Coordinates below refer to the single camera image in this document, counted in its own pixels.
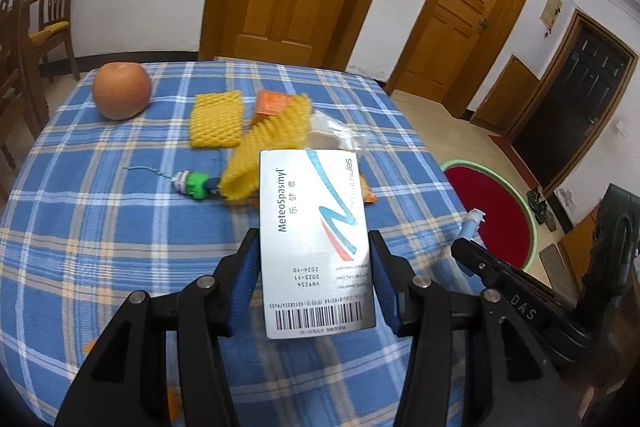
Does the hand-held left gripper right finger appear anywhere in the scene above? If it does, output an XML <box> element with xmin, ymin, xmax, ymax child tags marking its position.
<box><xmin>367</xmin><ymin>229</ymin><xmax>583</xmax><ymax>427</ymax></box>

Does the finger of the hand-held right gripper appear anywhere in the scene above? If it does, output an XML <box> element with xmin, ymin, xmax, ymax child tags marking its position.
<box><xmin>451</xmin><ymin>238</ymin><xmax>591</xmax><ymax>365</ymax></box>

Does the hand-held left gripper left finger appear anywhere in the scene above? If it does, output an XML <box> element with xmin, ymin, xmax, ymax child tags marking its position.
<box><xmin>59</xmin><ymin>227</ymin><xmax>263</xmax><ymax>427</ymax></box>

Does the white medicine box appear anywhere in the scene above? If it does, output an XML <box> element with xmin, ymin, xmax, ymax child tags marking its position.
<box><xmin>259</xmin><ymin>149</ymin><xmax>377</xmax><ymax>340</ymax></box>

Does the pale blue plastic bottle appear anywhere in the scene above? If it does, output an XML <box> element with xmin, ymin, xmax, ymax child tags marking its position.
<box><xmin>452</xmin><ymin>208</ymin><xmax>487</xmax><ymax>278</ymax></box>

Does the orange cardboard box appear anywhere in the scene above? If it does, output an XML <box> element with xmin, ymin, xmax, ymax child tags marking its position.
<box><xmin>250</xmin><ymin>89</ymin><xmax>297</xmax><ymax>128</ymax></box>

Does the wooden cabinet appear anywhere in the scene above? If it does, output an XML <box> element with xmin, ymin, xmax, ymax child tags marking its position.
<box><xmin>560</xmin><ymin>207</ymin><xmax>601</xmax><ymax>290</ymax></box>

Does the grey floor mat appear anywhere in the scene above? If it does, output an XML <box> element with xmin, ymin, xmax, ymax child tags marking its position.
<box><xmin>537</xmin><ymin>243</ymin><xmax>581</xmax><ymax>303</ymax></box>

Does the pair of dark shoes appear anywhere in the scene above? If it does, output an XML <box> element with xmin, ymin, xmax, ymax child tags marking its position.
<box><xmin>525</xmin><ymin>188</ymin><xmax>557</xmax><ymax>230</ymax></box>

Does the orange snack wrapper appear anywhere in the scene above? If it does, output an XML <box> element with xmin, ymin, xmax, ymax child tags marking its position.
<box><xmin>359</xmin><ymin>174</ymin><xmax>378</xmax><ymax>205</ymax></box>

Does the red basin with green rim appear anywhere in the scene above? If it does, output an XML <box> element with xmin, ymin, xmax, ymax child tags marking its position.
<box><xmin>439</xmin><ymin>159</ymin><xmax>538</xmax><ymax>273</ymax></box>

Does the red doormat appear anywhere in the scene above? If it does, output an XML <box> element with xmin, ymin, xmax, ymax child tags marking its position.
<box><xmin>490</xmin><ymin>134</ymin><xmax>551</xmax><ymax>202</ymax></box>

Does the long yellow foam fruit net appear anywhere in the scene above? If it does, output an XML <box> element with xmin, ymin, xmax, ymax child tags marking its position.
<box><xmin>220</xmin><ymin>93</ymin><xmax>313</xmax><ymax>202</ymax></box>

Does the blue plaid tablecloth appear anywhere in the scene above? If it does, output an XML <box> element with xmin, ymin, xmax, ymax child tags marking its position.
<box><xmin>0</xmin><ymin>59</ymin><xmax>468</xmax><ymax>427</ymax></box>

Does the dark metal entrance door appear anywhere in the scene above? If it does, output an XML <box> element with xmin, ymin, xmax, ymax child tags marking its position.
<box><xmin>505</xmin><ymin>9</ymin><xmax>640</xmax><ymax>198</ymax></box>

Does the clear plastic bag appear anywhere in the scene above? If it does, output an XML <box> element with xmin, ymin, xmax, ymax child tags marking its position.
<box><xmin>305</xmin><ymin>109</ymin><xmax>373</xmax><ymax>152</ymax></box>

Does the flat yellow foam fruit net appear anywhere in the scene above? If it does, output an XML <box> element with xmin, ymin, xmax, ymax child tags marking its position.
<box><xmin>189</xmin><ymin>90</ymin><xmax>244</xmax><ymax>151</ymax></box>

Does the round orange-brown apple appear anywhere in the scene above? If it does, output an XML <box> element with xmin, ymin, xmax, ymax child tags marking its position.
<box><xmin>92</xmin><ymin>62</ymin><xmax>152</xmax><ymax>121</ymax></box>

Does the narrow wooden panel door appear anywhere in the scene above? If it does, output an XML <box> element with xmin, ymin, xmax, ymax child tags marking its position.
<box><xmin>387</xmin><ymin>0</ymin><xmax>543</xmax><ymax>118</ymax></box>

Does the wooden chair with yellow cushion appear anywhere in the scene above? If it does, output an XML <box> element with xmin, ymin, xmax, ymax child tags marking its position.
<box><xmin>27</xmin><ymin>0</ymin><xmax>85</xmax><ymax>82</ymax></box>

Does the dark wooden chair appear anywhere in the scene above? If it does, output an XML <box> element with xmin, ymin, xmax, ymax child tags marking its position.
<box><xmin>0</xmin><ymin>0</ymin><xmax>43</xmax><ymax>202</ymax></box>

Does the green white toy with string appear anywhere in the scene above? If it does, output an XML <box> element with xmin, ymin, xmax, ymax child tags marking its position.
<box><xmin>125</xmin><ymin>166</ymin><xmax>223</xmax><ymax>200</ymax></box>

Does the low wooden wall panel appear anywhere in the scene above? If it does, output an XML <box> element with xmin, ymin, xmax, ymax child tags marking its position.
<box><xmin>475</xmin><ymin>54</ymin><xmax>541</xmax><ymax>132</ymax></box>

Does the wall electrical panel box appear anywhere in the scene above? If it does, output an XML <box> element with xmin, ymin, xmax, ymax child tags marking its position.
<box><xmin>542</xmin><ymin>0</ymin><xmax>563</xmax><ymax>32</ymax></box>

